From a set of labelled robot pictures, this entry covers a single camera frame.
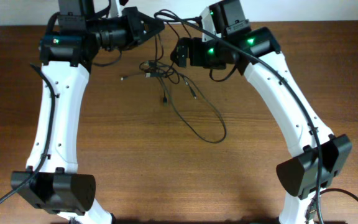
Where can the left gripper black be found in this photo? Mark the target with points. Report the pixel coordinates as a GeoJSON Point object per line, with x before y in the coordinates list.
{"type": "Point", "coordinates": [136, 26]}

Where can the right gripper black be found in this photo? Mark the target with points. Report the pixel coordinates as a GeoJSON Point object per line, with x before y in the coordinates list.
{"type": "Point", "coordinates": [182, 55]}

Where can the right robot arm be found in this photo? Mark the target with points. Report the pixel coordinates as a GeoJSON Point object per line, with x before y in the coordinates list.
{"type": "Point", "coordinates": [317, 154]}

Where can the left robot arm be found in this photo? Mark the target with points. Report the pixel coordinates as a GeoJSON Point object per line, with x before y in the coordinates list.
{"type": "Point", "coordinates": [73, 37]}

